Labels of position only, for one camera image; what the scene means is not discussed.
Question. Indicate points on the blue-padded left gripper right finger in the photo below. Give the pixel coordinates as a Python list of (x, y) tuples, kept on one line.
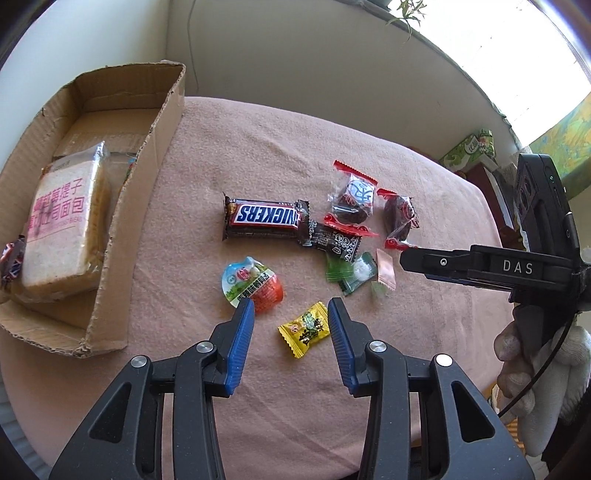
[(427, 419)]

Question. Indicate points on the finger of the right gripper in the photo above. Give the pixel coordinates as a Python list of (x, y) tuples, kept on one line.
[(448, 266)]

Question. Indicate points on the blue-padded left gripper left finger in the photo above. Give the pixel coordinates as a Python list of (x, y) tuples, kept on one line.
[(121, 436)]

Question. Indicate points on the pink candy sachet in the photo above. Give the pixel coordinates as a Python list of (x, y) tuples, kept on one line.
[(386, 277)]

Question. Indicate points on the green candy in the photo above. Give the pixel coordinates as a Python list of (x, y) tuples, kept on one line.
[(350, 276)]

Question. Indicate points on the black patterned candy packet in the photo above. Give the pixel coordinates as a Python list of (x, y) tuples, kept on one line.
[(330, 240)]

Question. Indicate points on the red-sealed plum cake packet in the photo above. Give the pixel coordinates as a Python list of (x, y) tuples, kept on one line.
[(351, 203)]

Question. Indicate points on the yellow candy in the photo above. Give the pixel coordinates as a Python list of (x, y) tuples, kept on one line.
[(306, 330)]

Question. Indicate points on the jelly cup snack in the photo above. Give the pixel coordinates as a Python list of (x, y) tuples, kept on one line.
[(253, 280)]

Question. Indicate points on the packaged toast bread slice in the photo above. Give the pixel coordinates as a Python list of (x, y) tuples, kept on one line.
[(66, 231)]

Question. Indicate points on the small Snickers bar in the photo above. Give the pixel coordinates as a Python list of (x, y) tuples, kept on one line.
[(11, 261)]

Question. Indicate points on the large Snickers bar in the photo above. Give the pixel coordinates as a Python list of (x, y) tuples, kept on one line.
[(261, 218)]

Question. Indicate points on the white-gloved right hand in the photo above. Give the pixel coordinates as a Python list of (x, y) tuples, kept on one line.
[(558, 392)]

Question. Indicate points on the red gift box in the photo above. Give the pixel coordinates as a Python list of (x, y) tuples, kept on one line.
[(499, 206)]

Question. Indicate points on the green snack carton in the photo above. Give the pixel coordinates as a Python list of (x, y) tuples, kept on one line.
[(475, 149)]

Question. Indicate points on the pink table cloth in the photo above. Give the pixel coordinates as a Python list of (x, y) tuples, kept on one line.
[(290, 418)]

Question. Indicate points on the potted spider plant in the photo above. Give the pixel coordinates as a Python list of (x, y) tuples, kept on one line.
[(408, 14)]

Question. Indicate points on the cardboard box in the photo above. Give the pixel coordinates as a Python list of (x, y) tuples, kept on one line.
[(134, 109)]

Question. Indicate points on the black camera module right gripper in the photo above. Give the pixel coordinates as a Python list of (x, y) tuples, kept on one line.
[(545, 216)]

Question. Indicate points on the wall map poster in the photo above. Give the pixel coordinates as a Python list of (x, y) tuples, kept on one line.
[(567, 142)]

